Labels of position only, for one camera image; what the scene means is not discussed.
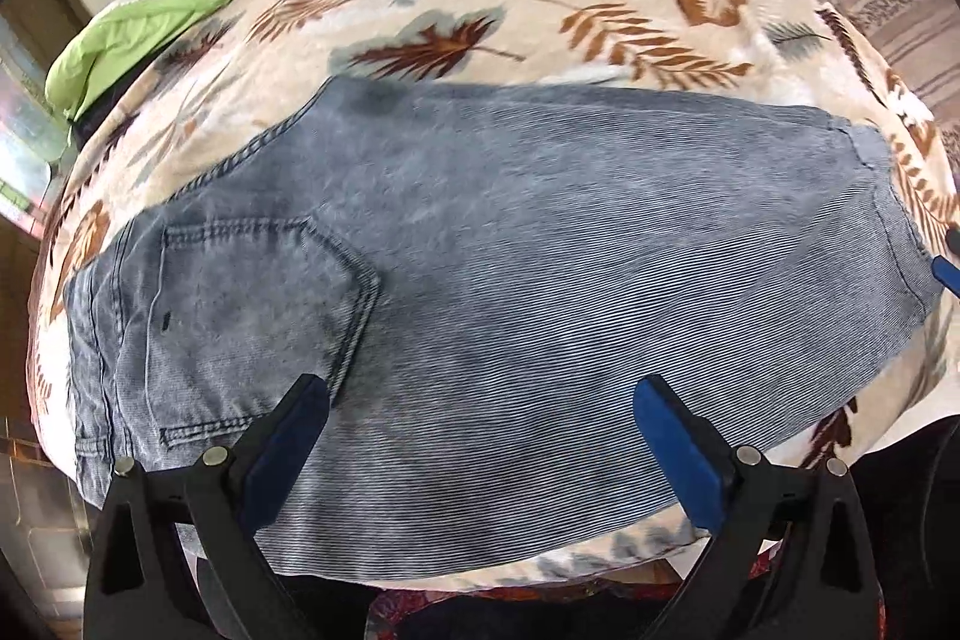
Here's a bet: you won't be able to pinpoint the leaf-printed blanket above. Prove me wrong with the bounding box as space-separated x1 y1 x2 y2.
26 0 960 596

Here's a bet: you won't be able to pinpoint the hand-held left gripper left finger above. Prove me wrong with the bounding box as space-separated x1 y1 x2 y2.
82 372 331 640

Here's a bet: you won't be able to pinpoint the red patterned cloth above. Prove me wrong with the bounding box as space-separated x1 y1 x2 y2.
364 554 785 640

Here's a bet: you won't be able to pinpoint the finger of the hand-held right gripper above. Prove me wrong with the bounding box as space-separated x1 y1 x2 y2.
928 224 960 298

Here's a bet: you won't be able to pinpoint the blue denim pants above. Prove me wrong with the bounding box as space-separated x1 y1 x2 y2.
64 76 946 573

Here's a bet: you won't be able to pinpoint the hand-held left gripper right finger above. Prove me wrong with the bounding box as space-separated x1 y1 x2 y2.
632 374 880 640

